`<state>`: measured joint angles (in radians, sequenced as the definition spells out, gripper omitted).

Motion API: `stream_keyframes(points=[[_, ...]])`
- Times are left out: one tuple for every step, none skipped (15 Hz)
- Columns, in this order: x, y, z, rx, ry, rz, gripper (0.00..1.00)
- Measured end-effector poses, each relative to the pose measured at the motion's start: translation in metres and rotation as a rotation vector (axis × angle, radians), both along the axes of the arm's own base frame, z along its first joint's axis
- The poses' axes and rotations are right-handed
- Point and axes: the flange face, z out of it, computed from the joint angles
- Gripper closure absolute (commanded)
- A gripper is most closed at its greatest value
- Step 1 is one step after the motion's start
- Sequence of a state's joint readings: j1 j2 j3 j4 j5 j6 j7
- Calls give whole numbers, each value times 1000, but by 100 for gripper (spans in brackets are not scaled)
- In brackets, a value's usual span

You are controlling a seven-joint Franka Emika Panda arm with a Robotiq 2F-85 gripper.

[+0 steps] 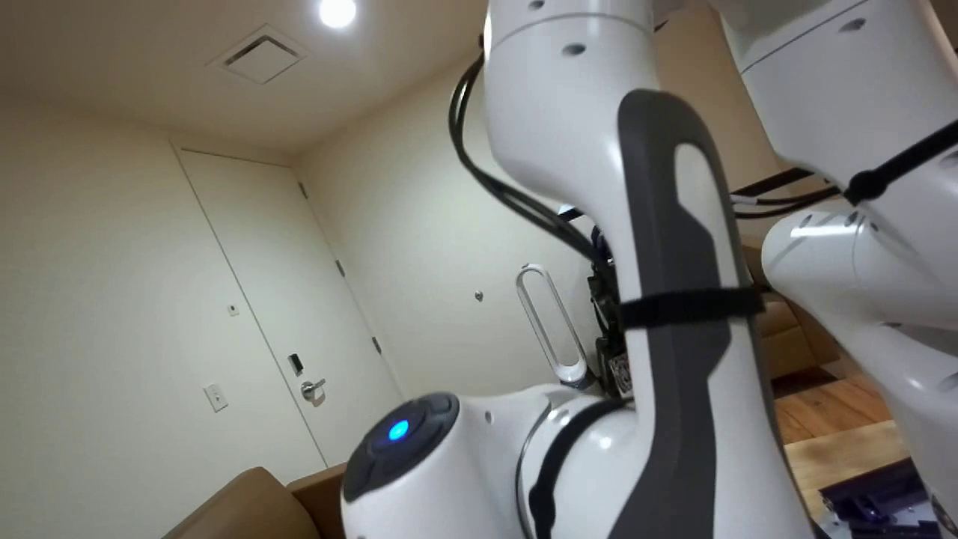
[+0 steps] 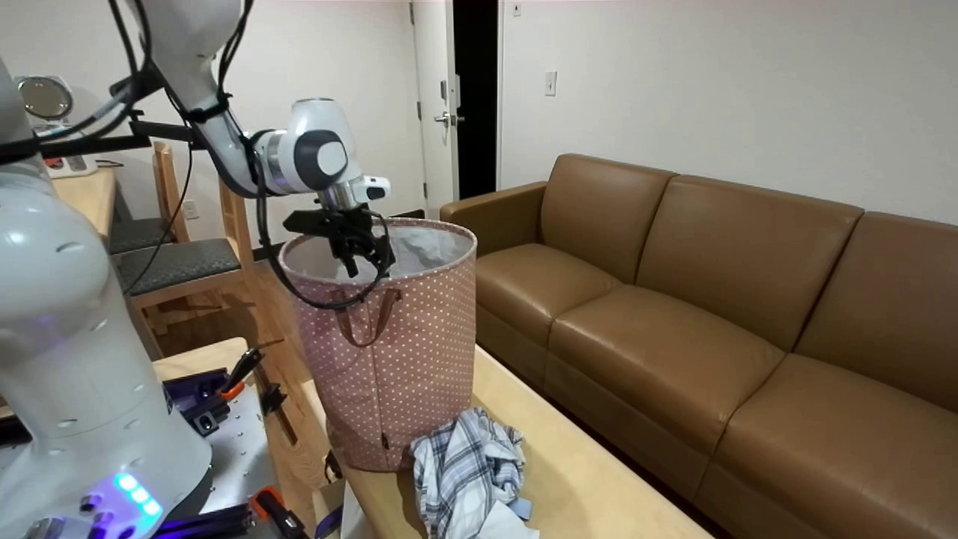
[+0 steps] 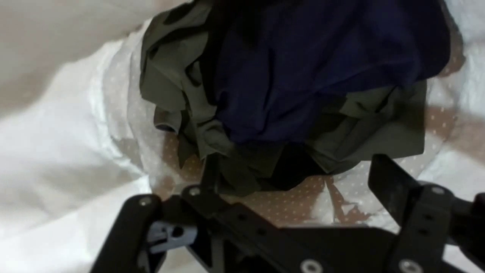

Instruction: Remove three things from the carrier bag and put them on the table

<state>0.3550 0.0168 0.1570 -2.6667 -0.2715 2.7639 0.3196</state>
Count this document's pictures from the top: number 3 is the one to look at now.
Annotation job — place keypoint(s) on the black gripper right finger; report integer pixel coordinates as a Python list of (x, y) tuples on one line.
[(424, 217)]

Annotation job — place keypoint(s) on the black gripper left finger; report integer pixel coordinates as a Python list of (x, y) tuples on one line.
[(141, 227)]

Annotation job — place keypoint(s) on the navy blue cloth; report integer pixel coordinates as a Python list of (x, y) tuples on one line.
[(312, 65)]

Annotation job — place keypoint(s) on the pink dotted carrier bag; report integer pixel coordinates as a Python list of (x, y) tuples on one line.
[(60, 152)]

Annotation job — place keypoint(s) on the olive green cloth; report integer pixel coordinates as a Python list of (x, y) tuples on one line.
[(176, 76)]

